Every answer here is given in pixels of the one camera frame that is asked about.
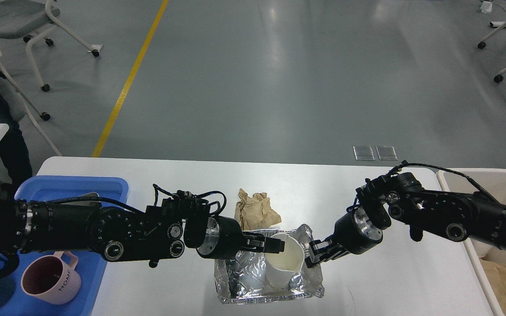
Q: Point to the beige plastic bin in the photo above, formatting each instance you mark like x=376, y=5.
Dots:
x=494, y=181

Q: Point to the aluminium foil tray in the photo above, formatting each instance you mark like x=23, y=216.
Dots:
x=242, y=280

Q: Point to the blue plastic tray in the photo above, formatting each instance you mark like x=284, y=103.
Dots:
x=91, y=266

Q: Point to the floor socket plate left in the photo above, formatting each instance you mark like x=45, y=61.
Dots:
x=363, y=153

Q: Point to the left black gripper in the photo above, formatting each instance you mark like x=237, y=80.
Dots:
x=224, y=238

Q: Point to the floor socket plate right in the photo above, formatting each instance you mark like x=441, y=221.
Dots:
x=386, y=153

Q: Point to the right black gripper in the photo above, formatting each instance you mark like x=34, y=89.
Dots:
x=354, y=232

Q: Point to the pink mug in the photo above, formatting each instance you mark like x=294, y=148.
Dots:
x=52, y=278

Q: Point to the paper cup in bin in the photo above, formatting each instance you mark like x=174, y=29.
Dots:
x=481, y=248

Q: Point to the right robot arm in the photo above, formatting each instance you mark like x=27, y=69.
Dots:
x=398, y=195

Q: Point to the grey office chair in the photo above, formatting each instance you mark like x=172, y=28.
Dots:
x=31, y=21

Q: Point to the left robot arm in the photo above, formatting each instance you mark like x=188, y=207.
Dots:
x=122, y=233

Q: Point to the square metal tray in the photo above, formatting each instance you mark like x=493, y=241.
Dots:
x=88, y=194

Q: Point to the white paper cup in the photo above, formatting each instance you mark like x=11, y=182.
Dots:
x=281, y=267

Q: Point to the floor socket plate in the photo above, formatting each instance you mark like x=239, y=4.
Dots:
x=363, y=153
x=386, y=153

